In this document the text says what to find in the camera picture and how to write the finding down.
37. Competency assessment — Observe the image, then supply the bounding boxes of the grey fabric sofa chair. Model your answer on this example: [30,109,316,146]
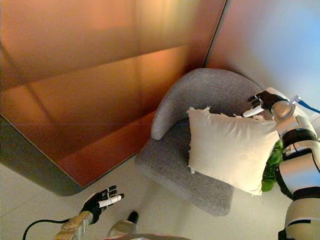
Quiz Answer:
[134,67,279,218]

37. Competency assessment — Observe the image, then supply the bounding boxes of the white square pillow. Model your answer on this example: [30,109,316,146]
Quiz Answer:
[186,105,280,198]

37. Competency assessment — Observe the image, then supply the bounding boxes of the orange wooden cabinet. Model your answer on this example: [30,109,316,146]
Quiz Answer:
[0,0,230,198]

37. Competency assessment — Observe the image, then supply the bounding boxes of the green leafy plant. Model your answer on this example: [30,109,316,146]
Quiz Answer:
[260,139,285,193]

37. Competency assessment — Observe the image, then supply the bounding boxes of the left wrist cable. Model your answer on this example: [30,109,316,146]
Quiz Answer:
[22,219,70,240]

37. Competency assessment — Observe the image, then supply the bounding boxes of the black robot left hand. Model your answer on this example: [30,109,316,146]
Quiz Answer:
[80,184,126,225]

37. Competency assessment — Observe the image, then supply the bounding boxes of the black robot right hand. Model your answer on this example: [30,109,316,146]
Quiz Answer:
[242,87,289,118]

